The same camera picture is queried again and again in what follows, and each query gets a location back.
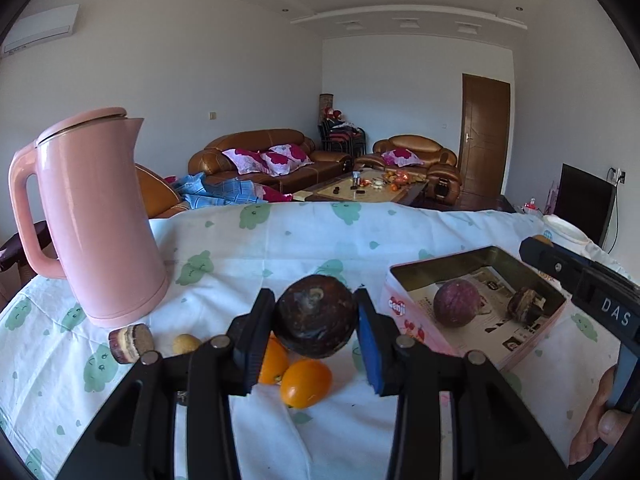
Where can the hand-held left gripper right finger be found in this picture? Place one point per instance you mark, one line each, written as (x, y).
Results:
(372, 350)

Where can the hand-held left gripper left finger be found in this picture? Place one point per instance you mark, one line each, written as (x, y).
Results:
(255, 335)

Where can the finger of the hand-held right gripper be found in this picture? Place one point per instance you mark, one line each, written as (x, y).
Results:
(547, 257)

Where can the orange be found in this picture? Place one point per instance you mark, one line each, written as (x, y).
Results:
(306, 382)
(274, 362)

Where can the pink-sided metal tin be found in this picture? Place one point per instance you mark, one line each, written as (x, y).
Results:
(400, 305)

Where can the dark brown round fruit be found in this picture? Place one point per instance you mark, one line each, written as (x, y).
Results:
(315, 315)

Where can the small yellow potato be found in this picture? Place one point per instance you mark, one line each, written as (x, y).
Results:
(186, 344)

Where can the person's right hand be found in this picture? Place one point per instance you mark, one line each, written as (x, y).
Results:
(612, 425)

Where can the white lidded mug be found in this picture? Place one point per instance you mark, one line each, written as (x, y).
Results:
(565, 227)

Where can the brown fruit piece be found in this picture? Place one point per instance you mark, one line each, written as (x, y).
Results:
(525, 303)

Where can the black television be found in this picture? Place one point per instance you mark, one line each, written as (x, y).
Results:
(582, 200)

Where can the newspaper tin liner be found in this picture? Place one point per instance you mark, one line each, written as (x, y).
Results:
(500, 335)

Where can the round purple fruit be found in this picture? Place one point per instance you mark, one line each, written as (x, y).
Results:
(456, 303)

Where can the white cloud-print tablecloth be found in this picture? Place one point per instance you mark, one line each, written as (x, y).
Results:
(300, 240)

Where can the brown wooden door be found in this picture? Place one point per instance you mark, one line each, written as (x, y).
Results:
(485, 135)

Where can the red floral cushion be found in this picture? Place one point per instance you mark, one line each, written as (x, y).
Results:
(275, 194)

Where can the blue checked blanket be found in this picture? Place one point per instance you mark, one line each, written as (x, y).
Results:
(220, 192)

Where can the wooden coffee table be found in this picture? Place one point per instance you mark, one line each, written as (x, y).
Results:
(340, 192)

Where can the orange leather chair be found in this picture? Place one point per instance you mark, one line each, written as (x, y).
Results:
(157, 195)

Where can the metal can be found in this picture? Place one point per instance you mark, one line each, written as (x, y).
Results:
(356, 179)

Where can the pink floral cushion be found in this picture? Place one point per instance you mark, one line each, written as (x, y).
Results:
(245, 160)
(402, 157)
(287, 157)

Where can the brown leather armchair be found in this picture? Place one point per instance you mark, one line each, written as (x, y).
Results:
(415, 142)

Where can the brown leather sofa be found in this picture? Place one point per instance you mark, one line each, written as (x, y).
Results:
(260, 140)

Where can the pink electric kettle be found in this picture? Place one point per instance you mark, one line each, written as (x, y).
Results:
(100, 210)

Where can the stacked black chairs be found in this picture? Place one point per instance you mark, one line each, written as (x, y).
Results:
(342, 137)

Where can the tall patterned floor vase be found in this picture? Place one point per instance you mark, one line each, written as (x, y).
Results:
(326, 107)

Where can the dark wooden chair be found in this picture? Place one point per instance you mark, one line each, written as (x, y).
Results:
(20, 255)

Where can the white air conditioner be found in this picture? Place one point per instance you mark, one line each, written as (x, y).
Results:
(42, 30)

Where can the wall socket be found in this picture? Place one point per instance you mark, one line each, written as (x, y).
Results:
(617, 176)

